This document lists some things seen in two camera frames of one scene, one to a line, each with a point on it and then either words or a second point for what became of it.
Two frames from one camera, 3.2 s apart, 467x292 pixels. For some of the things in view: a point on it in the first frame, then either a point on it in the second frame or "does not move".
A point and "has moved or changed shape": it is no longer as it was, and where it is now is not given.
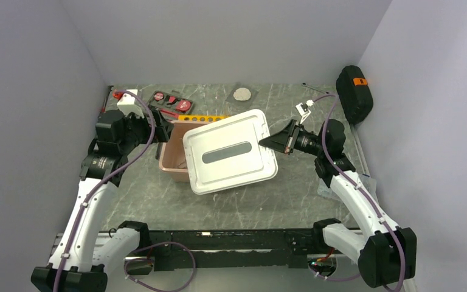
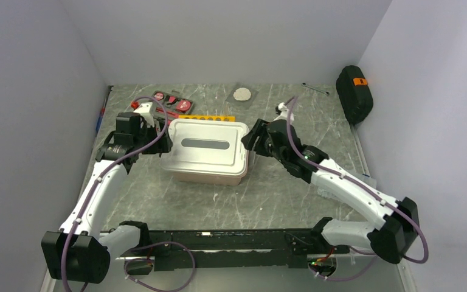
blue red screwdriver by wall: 109,91 does not move
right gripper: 283,140 -> 258,129
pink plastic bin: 172,159 -> 207,179
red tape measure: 183,105 does not move
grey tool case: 171,106 does not move
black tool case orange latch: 355,95 does not move
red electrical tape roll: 159,96 does not move
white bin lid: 226,153 has moved or changed shape
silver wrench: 304,84 does not move
